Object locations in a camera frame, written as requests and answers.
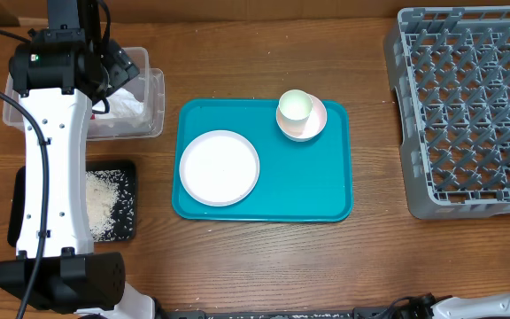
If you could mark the small pink saucer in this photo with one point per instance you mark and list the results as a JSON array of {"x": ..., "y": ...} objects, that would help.
[{"x": 314, "y": 124}]

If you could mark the pale yellow cup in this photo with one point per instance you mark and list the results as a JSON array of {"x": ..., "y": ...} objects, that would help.
[{"x": 295, "y": 107}]

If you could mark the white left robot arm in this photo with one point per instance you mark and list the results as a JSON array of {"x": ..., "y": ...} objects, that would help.
[{"x": 58, "y": 76}]

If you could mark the clear plastic bin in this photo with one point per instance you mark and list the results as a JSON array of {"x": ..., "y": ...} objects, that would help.
[{"x": 149, "y": 119}]

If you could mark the large white plate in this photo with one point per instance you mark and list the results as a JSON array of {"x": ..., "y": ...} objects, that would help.
[{"x": 219, "y": 168}]

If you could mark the pile of white rice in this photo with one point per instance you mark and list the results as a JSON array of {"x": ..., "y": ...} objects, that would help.
[{"x": 100, "y": 201}]

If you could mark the grey dishwasher rack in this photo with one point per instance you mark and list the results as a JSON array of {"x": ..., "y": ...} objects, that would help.
[{"x": 449, "y": 68}]

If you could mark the teal plastic tray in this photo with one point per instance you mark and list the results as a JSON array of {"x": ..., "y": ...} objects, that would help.
[{"x": 298, "y": 181}]

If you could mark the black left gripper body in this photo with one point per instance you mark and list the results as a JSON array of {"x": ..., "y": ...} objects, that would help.
[{"x": 119, "y": 68}]

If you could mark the black tray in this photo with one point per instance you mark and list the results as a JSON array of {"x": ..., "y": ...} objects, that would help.
[{"x": 126, "y": 177}]

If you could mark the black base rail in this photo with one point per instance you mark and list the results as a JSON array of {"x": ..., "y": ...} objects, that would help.
[{"x": 356, "y": 313}]

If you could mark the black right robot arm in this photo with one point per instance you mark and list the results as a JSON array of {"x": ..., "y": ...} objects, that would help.
[{"x": 427, "y": 307}]

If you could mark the white napkin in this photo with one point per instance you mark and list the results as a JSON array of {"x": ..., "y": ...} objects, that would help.
[{"x": 124, "y": 106}]

